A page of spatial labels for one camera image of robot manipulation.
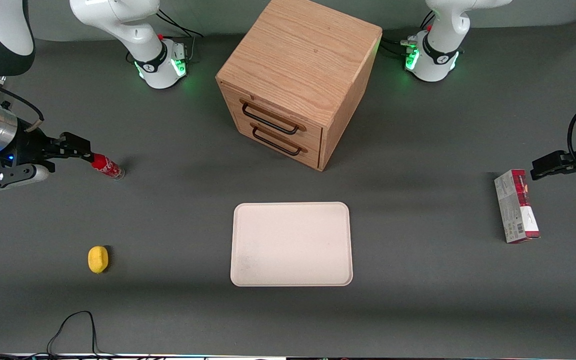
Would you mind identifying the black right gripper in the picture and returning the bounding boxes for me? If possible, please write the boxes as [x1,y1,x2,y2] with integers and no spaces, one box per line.
[0,127,95,171]

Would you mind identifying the red coke bottle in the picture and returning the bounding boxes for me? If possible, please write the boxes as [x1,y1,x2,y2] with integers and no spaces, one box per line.
[91,153,126,181]

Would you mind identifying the white rectangular tray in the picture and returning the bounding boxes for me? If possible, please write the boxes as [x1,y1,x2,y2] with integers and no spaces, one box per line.
[230,201,354,288]

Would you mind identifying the grey and red carton box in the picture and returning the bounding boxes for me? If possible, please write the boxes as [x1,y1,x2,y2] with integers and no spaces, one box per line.
[493,169,541,245]

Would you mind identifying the yellow lemon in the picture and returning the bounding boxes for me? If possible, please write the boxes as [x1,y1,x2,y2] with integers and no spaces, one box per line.
[87,245,110,274]

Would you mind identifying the wooden drawer cabinet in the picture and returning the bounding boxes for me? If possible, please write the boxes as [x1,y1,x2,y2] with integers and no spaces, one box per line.
[215,0,383,172]

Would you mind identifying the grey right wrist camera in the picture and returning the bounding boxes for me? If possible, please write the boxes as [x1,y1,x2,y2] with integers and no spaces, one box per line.
[0,163,50,195]

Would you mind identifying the black right base cables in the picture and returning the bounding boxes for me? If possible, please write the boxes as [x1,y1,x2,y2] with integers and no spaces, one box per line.
[155,7,205,67]

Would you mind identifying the black base cables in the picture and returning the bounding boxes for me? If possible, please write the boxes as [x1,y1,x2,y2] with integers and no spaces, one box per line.
[155,7,205,67]
[380,10,437,60]

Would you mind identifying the black looped cable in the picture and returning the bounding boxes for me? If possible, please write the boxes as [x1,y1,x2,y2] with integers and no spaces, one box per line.
[46,310,119,359]

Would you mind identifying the black drawer handle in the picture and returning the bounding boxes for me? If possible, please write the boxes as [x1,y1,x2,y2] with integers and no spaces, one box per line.
[240,99,307,136]
[251,124,308,157]

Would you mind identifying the black left base cables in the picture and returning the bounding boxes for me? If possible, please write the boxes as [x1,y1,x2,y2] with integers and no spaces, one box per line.
[380,10,437,60]

